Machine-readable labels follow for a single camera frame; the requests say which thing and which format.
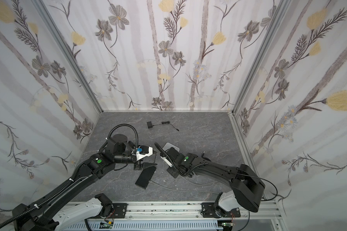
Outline black power adapter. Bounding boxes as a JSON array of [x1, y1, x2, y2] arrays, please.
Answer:
[[147, 121, 179, 131]]

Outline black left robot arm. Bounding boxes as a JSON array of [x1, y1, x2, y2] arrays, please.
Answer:
[[0, 124, 155, 231]]

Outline black network switch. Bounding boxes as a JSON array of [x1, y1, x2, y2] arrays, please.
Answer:
[[135, 166, 157, 190]]

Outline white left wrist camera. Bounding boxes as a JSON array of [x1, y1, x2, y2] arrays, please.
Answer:
[[135, 145, 153, 161]]

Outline white slotted cable duct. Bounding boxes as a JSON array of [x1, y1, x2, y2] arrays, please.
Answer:
[[63, 220, 223, 231]]

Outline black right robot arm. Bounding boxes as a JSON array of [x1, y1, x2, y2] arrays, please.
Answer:
[[154, 143, 265, 213]]

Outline aluminium mounting rail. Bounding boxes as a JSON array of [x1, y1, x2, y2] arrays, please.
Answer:
[[44, 200, 281, 221]]

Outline white network switch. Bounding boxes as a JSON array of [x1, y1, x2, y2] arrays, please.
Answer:
[[163, 143, 180, 152]]

